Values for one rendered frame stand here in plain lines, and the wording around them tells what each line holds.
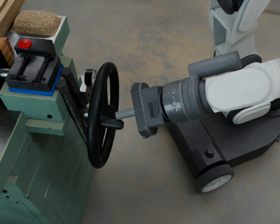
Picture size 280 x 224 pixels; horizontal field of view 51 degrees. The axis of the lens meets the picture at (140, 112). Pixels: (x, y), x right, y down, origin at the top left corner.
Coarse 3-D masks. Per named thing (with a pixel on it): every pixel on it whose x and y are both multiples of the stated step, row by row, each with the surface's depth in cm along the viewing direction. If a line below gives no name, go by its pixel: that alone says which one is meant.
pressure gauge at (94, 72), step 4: (88, 72) 106; (92, 72) 106; (84, 76) 106; (88, 76) 106; (92, 76) 107; (84, 80) 106; (88, 80) 106; (92, 80) 108; (88, 84) 108; (92, 84) 107
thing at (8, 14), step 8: (8, 0) 89; (16, 0) 91; (24, 0) 95; (8, 8) 87; (16, 8) 91; (0, 16) 85; (8, 16) 87; (0, 24) 84; (8, 24) 88; (0, 32) 84
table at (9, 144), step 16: (64, 16) 91; (16, 32) 87; (64, 32) 91; (80, 80) 81; (0, 112) 70; (16, 112) 70; (0, 128) 67; (16, 128) 68; (32, 128) 72; (48, 128) 71; (64, 128) 73; (0, 144) 65; (16, 144) 69; (0, 160) 63; (0, 176) 63; (0, 192) 64
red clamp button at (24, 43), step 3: (24, 39) 67; (27, 39) 67; (18, 42) 66; (21, 42) 66; (24, 42) 66; (27, 42) 66; (30, 42) 66; (18, 45) 66; (21, 45) 65; (24, 45) 65; (27, 45) 66; (30, 45) 66; (24, 48) 66
